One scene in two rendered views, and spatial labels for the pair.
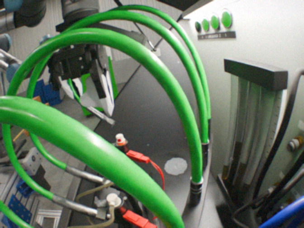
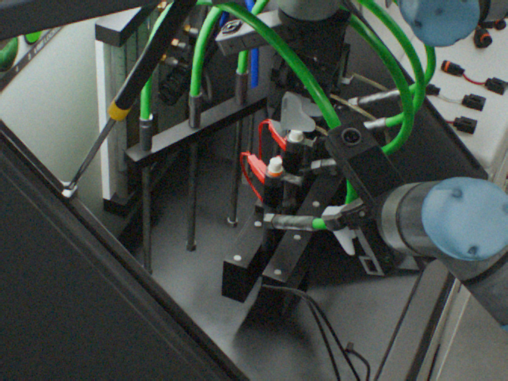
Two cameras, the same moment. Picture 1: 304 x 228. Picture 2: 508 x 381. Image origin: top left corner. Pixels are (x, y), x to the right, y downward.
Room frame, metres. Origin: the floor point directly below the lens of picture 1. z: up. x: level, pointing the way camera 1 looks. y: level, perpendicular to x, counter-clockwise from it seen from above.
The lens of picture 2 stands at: (1.35, 0.45, 2.17)
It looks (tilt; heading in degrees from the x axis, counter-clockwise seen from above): 44 degrees down; 200
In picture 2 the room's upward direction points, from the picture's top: 5 degrees clockwise
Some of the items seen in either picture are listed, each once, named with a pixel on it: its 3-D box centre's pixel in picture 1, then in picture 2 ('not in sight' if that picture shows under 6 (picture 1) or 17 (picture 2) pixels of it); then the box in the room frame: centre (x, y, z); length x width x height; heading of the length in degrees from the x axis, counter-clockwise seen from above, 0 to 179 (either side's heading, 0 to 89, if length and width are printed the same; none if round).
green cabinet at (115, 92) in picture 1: (96, 85); not in sight; (3.84, 1.27, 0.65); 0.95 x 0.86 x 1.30; 105
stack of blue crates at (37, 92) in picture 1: (45, 92); not in sight; (5.60, 4.28, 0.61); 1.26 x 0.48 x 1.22; 97
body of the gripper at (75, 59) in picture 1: (82, 45); (308, 48); (0.29, 0.11, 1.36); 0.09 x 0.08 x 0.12; 91
